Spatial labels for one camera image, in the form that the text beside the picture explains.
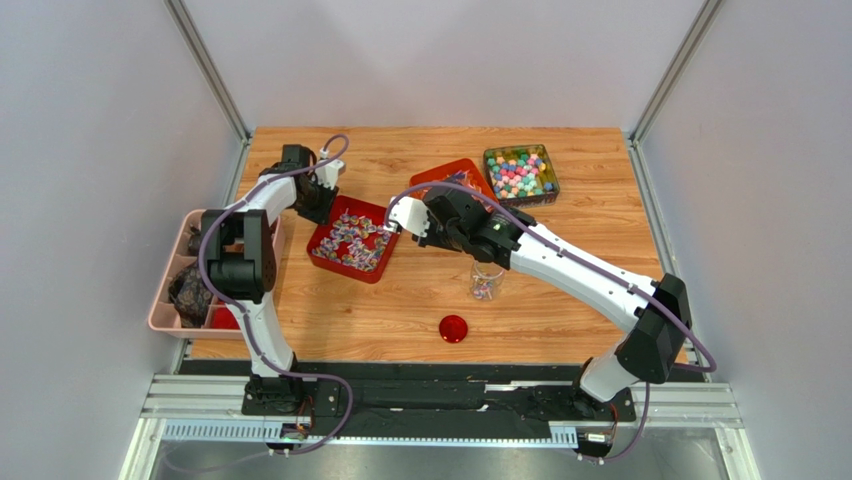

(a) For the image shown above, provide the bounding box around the red tray of swirl lollipops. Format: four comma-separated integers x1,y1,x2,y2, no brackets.
306,195,399,284

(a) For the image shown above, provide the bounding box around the pink organizer basket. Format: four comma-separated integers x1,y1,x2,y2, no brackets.
147,210,285,340

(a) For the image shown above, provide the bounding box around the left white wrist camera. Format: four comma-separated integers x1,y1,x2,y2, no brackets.
314,147,346,190

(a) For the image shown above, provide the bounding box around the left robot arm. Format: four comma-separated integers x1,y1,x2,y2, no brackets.
197,145,345,412

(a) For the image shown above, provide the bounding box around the orange tray of lollipops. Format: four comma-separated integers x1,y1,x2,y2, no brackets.
409,158,497,200

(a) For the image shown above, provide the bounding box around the clear tray of colourful candies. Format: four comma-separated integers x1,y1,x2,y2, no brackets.
482,144,560,209

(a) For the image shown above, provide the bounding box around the clear plastic jar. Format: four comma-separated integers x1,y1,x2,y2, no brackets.
469,261,506,301

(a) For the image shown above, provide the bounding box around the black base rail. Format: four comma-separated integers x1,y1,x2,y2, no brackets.
240,359,637,441

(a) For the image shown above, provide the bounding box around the red jar lid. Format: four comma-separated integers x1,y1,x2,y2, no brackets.
439,315,469,344

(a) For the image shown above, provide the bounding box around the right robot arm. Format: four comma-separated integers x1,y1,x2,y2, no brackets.
392,184,692,402

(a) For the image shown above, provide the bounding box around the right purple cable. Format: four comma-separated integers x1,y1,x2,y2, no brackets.
383,180,719,464

